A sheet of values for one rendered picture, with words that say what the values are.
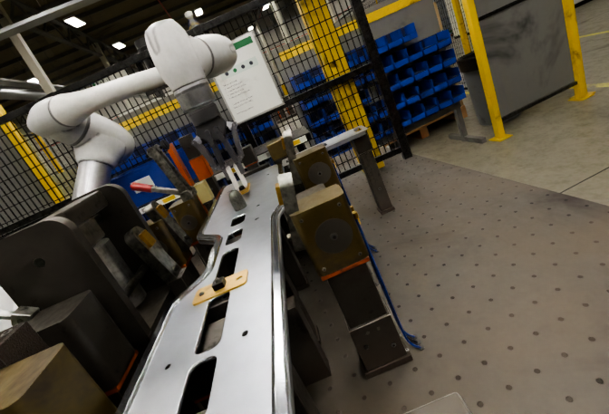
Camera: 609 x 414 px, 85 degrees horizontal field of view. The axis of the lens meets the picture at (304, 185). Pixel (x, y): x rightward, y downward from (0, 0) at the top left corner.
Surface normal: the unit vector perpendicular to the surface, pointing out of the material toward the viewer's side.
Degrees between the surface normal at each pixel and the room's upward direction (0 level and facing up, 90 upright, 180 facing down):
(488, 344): 0
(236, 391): 0
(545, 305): 0
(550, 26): 90
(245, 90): 90
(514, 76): 90
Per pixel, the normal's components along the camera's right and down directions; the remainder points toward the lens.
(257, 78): 0.10, 0.28
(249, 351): -0.39, -0.87
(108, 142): 0.87, -0.05
